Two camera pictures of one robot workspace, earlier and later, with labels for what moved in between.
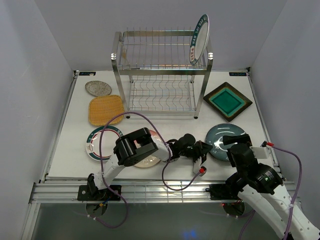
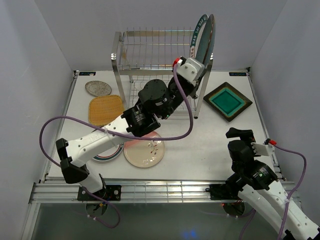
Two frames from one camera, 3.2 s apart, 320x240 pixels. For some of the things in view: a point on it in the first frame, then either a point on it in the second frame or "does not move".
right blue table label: (237, 74) does not move
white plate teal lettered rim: (199, 40) does not move
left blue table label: (87, 73) does not move
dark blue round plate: (214, 137) to (205, 50)
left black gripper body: (196, 152) to (174, 89)
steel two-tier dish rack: (155, 72) does not move
